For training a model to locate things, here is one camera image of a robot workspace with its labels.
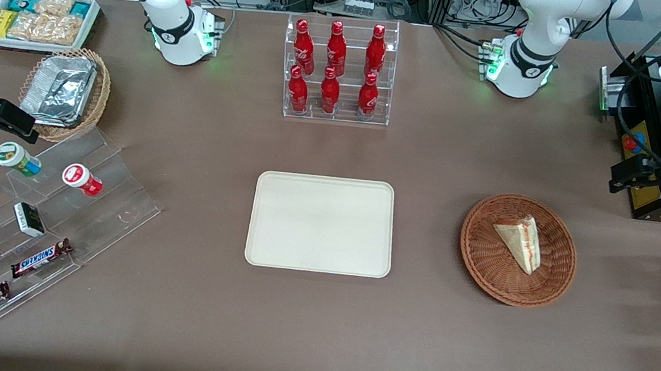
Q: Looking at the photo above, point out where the clear acrylic stepped display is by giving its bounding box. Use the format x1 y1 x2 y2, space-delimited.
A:
0 114 172 361

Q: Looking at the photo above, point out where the aluminium foil container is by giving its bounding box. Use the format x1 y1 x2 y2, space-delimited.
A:
33 51 100 116
18 64 92 130

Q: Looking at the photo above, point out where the small black box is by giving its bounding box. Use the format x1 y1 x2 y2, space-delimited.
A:
10 201 49 239

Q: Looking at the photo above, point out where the green lid cup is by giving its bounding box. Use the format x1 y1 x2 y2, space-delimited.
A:
0 140 45 179

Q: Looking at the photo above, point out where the brown round wicker basket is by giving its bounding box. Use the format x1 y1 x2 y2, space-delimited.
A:
452 187 586 314

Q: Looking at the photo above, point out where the white power strip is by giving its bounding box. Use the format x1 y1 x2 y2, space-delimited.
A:
342 0 376 17

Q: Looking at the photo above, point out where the white rectangular bin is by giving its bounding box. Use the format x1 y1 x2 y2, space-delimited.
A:
0 0 103 61

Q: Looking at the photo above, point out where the triangle sandwich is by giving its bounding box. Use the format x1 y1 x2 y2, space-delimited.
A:
488 210 548 277

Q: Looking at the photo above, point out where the red lid cup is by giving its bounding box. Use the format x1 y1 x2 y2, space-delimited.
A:
60 162 105 199

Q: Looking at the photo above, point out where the clear bag of puffs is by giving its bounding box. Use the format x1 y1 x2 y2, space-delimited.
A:
5 8 84 49
30 0 75 21

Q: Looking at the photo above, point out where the cream plastic tray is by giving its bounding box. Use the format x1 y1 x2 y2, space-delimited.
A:
243 165 402 283

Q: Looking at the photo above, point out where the clear acrylic bottle rack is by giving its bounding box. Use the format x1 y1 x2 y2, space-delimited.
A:
275 6 403 131

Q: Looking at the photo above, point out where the red cola bottle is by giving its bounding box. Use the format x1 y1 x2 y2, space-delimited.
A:
317 66 344 115
290 18 321 75
285 64 312 114
356 70 382 119
363 23 390 79
324 20 351 76

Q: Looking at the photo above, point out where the yellow snack packet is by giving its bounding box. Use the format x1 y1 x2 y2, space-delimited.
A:
0 9 19 40

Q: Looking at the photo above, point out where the silver box with green light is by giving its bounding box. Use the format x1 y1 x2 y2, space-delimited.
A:
594 63 633 118

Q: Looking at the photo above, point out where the light wicker basket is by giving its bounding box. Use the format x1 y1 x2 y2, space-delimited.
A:
13 40 116 149

